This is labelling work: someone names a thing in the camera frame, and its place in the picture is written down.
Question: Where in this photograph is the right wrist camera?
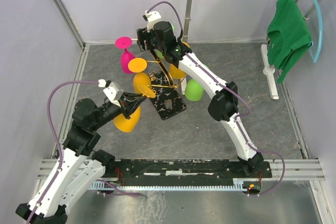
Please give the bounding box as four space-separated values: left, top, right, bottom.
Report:
143 10 162 32

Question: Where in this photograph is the gold wine glass rack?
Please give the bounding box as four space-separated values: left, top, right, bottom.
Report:
145 49 186 121

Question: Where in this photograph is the pink plastic cup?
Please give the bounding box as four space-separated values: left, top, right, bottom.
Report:
115 37 135 74

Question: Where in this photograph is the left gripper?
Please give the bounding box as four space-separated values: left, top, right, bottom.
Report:
91 91 147 130

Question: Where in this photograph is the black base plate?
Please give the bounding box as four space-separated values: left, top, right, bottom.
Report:
103 159 272 187

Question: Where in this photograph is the orange wine glass front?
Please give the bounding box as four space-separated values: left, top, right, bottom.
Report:
113 86 156 133

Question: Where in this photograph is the green cloth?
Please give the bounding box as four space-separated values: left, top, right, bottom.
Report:
267 0 312 83

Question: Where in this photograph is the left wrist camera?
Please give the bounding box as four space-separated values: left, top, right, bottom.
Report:
98 79 124 107

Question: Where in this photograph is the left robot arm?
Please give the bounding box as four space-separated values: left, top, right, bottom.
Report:
16 92 146 223

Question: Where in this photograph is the orange wine glass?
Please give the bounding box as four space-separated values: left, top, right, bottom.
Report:
128 58 151 93
167 40 190 80
113 86 156 133

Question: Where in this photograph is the blue clothes hanger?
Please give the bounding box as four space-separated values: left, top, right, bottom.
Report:
309 0 323 63

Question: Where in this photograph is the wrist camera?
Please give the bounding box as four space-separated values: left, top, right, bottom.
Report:
98 79 124 107
143 10 162 32

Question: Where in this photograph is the green wine glass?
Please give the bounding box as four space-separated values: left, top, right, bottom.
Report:
185 74 204 102
154 21 176 55

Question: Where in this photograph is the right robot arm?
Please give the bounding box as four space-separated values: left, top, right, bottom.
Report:
136 21 264 177

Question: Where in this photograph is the green wine glass front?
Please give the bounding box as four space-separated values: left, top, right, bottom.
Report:
185 74 204 102

